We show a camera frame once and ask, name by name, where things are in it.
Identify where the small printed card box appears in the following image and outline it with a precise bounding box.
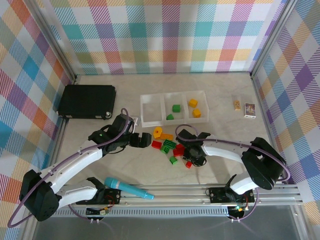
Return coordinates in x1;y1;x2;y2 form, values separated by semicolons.
243;102;257;119

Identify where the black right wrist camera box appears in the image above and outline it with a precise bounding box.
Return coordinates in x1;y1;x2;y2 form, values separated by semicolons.
177;129;201;145

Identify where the long green lego brick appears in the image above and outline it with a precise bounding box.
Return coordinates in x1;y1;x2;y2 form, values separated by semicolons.
163;138;177;149

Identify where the clear three-compartment container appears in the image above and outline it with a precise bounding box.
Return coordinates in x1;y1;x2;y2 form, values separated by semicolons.
139;90;210;128

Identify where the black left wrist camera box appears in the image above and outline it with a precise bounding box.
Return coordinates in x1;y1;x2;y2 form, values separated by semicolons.
111;114;140;136

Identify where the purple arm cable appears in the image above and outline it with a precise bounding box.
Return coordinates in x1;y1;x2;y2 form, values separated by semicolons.
7;107;133;228
174;124;292;183

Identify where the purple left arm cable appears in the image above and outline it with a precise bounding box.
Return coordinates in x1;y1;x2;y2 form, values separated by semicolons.
7;107;133;228

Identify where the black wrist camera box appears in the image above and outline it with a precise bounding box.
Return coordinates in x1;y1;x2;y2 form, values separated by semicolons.
111;114;140;136
177;129;201;145

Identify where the aluminium frame post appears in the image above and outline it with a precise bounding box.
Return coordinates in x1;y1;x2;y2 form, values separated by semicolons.
31;0;79;85
249;0;297;80

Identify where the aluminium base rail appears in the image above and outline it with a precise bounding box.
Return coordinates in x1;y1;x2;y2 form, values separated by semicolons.
57;184;301;208

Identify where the blue toy microphone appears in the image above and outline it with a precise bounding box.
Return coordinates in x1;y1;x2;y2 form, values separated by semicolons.
104;176;155;200

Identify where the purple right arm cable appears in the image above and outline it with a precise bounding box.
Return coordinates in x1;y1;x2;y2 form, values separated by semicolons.
174;124;292;183

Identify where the black ridged hard case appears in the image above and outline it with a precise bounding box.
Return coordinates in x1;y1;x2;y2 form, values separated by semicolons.
56;84;117;121

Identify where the slotted grey cable duct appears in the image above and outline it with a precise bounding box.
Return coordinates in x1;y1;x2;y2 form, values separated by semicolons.
54;206;231;218

